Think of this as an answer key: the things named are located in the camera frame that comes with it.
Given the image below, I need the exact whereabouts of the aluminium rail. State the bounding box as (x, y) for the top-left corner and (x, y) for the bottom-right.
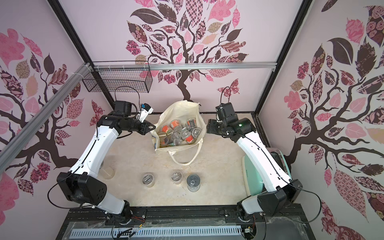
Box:
(94, 62), (277, 71)
(1, 63), (92, 173)

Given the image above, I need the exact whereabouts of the mint green chrome toaster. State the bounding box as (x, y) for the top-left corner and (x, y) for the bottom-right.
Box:
(241, 146), (292, 197)

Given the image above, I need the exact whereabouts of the red label seed jar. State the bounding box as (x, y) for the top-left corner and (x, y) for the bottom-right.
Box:
(184, 133), (194, 144)

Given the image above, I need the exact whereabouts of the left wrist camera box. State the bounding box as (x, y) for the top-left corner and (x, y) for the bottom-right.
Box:
(138, 103), (154, 123)

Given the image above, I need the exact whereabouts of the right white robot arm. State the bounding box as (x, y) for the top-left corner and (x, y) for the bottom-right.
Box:
(207, 103), (303, 216)

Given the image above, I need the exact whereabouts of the white slotted cable duct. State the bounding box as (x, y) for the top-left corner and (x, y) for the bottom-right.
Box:
(67, 226), (242, 240)

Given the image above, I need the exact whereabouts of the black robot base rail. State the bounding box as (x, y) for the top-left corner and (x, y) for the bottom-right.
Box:
(56, 204), (315, 240)

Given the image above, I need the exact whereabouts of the aluminium rail back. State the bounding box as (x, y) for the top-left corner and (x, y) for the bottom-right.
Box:
(94, 62), (277, 71)

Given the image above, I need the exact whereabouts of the black wire wall basket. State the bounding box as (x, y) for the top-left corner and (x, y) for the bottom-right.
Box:
(83, 60), (153, 93)

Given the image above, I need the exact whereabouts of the clear plastic cup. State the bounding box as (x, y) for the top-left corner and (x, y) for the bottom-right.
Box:
(99, 162), (115, 180)

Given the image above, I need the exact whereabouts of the cream canvas tote bag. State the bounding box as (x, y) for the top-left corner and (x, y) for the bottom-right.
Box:
(151, 100), (207, 166)

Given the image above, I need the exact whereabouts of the aluminium rail left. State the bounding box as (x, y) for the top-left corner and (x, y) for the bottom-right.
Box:
(1, 63), (92, 173)

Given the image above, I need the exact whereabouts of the clear lid seed jar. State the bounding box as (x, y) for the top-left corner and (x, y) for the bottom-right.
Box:
(170, 119), (183, 133)

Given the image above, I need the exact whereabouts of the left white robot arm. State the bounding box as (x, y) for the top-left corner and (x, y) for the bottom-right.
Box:
(57, 101), (155, 219)

